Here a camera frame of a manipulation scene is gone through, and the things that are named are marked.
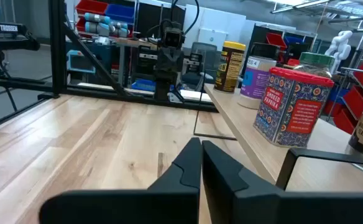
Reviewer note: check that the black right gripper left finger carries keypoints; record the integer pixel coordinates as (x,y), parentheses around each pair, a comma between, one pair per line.
(138,208)

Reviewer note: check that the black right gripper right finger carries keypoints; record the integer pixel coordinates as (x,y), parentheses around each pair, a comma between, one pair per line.
(262,208)

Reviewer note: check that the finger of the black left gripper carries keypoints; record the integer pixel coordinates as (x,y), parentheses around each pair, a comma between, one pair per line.
(163,62)
(176,62)

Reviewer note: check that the chili onion jar yellow lid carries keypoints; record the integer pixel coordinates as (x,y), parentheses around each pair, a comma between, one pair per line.
(229,67)

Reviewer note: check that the garlic powder jar purple label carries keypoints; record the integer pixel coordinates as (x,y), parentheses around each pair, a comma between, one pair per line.
(256,84)

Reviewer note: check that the smoked paprika tin red lid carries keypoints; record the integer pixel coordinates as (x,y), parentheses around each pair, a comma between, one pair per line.
(290,109)

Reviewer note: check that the oregano jar green lid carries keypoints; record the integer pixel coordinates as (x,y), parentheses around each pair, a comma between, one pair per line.
(316,62)

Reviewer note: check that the grey teal robot arm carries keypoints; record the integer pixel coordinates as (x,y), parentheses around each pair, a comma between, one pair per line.
(100,26)

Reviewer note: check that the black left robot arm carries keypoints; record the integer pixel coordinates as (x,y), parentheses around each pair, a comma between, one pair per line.
(169,88)

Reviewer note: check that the blue storage bin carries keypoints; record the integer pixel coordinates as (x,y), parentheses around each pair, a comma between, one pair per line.
(119,12)

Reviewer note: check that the blue box device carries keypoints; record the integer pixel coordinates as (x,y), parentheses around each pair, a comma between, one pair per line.
(80,62)

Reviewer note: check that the red storage bin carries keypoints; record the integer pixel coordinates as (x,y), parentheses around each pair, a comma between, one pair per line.
(91,7)

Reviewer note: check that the red storage bin rack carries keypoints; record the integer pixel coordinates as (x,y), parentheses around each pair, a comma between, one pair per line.
(358,99)

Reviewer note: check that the white robot figure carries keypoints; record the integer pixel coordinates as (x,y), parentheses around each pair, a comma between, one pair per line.
(340,46)

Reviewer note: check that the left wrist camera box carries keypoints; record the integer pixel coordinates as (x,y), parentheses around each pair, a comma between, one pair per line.
(172,38)

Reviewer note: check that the wooden shelf with black frame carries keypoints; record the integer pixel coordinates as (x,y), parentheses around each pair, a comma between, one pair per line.
(293,161)

